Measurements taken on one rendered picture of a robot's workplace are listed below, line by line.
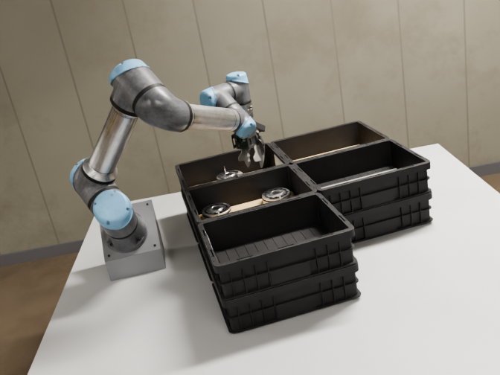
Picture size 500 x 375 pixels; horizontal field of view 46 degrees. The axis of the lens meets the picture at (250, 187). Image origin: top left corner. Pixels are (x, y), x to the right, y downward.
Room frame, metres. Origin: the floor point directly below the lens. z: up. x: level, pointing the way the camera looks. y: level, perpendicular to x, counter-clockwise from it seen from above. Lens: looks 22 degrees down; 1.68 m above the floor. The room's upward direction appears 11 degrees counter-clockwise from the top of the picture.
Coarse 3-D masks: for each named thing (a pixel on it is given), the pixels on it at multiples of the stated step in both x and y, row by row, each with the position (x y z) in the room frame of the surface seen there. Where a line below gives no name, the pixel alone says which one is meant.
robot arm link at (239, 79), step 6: (234, 72) 2.08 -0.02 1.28; (240, 72) 2.06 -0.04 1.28; (228, 78) 2.04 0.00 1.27; (234, 78) 2.03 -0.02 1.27; (240, 78) 2.03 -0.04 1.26; (246, 78) 2.05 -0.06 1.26; (234, 84) 2.02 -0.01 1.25; (240, 84) 2.03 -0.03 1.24; (246, 84) 2.04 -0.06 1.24; (240, 90) 2.02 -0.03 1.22; (246, 90) 2.04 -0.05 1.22; (240, 96) 2.03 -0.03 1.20; (246, 96) 2.04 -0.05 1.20; (240, 102) 2.03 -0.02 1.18; (246, 102) 2.03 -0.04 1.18
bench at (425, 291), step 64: (448, 192) 2.00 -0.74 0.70; (192, 256) 1.87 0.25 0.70; (384, 256) 1.62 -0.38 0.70; (448, 256) 1.56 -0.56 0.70; (64, 320) 1.60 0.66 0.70; (128, 320) 1.53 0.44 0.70; (192, 320) 1.47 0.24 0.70; (320, 320) 1.35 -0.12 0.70; (384, 320) 1.30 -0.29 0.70; (448, 320) 1.25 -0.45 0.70
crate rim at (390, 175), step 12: (372, 144) 2.04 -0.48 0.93; (396, 144) 2.00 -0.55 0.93; (324, 156) 2.01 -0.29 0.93; (420, 156) 1.84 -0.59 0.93; (300, 168) 1.93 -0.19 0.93; (408, 168) 1.76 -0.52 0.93; (420, 168) 1.77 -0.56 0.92; (360, 180) 1.73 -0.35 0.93; (372, 180) 1.74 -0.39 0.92; (384, 180) 1.75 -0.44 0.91; (324, 192) 1.71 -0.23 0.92; (336, 192) 1.72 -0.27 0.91
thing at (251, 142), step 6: (252, 114) 2.05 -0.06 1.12; (234, 132) 2.03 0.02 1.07; (258, 132) 2.06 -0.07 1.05; (234, 138) 2.04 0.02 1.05; (240, 138) 2.02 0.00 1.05; (246, 138) 2.01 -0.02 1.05; (252, 138) 2.04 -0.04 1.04; (240, 144) 2.02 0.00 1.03; (246, 144) 2.01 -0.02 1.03; (252, 144) 2.03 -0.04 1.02
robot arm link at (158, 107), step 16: (144, 96) 1.61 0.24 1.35; (160, 96) 1.61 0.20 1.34; (144, 112) 1.60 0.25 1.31; (160, 112) 1.60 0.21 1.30; (176, 112) 1.62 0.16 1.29; (192, 112) 1.66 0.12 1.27; (208, 112) 1.74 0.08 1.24; (224, 112) 1.81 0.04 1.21; (240, 112) 1.89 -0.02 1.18; (160, 128) 1.63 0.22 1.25; (176, 128) 1.63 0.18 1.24; (192, 128) 1.70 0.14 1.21; (208, 128) 1.75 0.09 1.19; (224, 128) 1.81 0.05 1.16; (240, 128) 1.87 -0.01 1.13
